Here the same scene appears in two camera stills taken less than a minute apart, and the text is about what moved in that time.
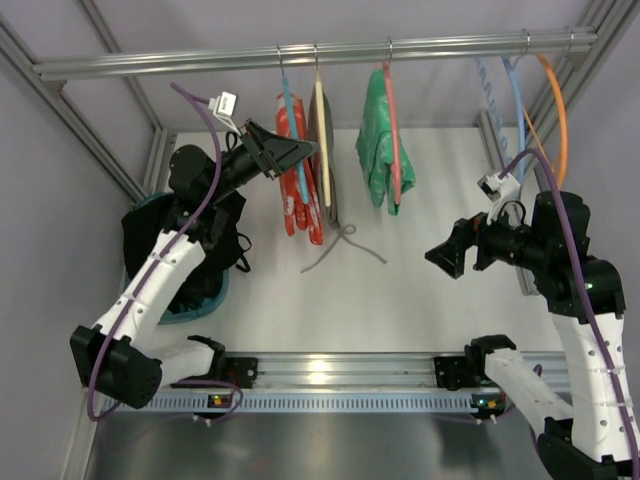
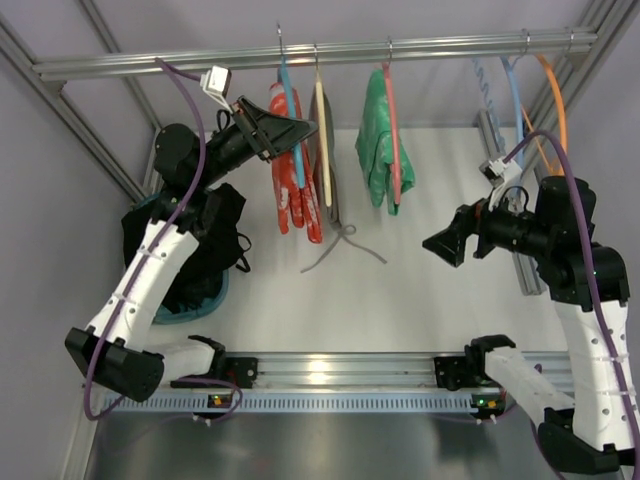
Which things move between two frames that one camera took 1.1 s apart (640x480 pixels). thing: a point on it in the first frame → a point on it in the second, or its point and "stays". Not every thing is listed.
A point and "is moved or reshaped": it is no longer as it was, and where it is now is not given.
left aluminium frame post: (163, 139) stays
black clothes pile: (143, 224) stays
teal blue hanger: (291, 129) is moved or reshaped
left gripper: (258, 153) → (256, 133)
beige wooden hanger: (322, 130) stays
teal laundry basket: (193, 312) stays
